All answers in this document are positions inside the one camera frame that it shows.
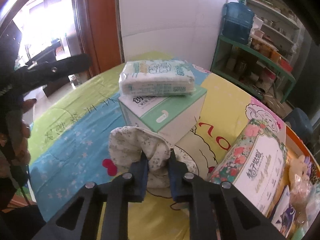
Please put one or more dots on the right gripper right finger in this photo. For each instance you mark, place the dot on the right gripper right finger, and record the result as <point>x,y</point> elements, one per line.
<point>217,211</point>

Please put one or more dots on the person's left hand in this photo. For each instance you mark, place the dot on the person's left hand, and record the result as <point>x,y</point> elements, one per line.
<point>23,129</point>

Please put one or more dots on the red plastic basin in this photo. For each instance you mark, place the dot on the red plastic basin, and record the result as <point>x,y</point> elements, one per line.
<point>285,65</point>

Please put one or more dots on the blue water jug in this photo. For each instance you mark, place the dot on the blue water jug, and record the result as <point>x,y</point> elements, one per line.
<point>237,22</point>

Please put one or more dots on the beige plush with purple bow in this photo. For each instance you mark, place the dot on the beige plush with purple bow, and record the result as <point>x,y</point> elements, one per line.
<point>301,167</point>

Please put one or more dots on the green white tissue box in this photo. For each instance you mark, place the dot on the green white tissue box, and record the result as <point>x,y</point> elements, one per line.
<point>172,117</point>

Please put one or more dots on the floral tissue pack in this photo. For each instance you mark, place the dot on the floral tissue pack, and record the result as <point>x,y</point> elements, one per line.
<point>254,165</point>

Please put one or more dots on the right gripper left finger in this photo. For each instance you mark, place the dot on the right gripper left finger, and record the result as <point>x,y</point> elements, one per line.
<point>100,210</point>

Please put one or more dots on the leopard print scrunchie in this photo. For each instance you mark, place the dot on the leopard print scrunchie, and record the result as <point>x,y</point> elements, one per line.
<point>314,177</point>

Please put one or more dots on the white shelving rack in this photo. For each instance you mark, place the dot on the white shelving rack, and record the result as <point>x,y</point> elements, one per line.
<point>280,24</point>

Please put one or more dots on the blue plastic stool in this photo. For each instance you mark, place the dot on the blue plastic stool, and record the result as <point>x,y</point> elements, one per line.
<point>300,124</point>

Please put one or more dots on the brown wooden door frame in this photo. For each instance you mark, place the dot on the brown wooden door frame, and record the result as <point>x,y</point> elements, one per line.
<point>98,30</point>

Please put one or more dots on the orange-rimmed cardboard tray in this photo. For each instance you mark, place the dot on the orange-rimmed cardboard tray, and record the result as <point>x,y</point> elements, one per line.
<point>304,196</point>

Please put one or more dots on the green metal table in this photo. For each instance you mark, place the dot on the green metal table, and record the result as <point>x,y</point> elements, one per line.
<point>250,70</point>

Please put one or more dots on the white floral cloth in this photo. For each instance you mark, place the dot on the white floral cloth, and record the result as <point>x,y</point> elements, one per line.
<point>126,144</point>

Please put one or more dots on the purple cartoon tissue pack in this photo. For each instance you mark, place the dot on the purple cartoon tissue pack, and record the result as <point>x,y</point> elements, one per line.
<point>284,213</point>

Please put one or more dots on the green white tissue pack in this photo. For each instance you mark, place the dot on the green white tissue pack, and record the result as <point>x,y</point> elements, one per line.
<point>156,78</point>

